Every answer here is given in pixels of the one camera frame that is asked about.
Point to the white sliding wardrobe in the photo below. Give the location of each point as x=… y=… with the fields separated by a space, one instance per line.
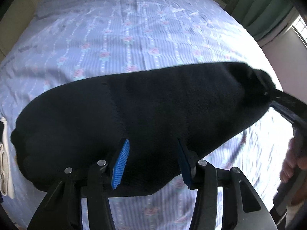
x=14 y=22

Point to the folded white garment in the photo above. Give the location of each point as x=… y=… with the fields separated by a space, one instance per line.
x=7 y=187

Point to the window with railing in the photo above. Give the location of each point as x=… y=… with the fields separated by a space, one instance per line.
x=299 y=27

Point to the green curtain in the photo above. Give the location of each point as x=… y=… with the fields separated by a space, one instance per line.
x=259 y=17

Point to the blue floral bed cover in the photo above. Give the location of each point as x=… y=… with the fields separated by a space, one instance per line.
x=68 y=40

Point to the black sweatpants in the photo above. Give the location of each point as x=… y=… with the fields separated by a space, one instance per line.
x=76 y=124

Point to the person's right hand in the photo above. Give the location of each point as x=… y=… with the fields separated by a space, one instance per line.
x=291 y=162

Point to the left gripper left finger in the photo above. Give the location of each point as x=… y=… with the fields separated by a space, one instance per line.
x=61 y=208

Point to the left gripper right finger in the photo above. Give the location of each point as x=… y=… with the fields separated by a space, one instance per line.
x=242 y=206

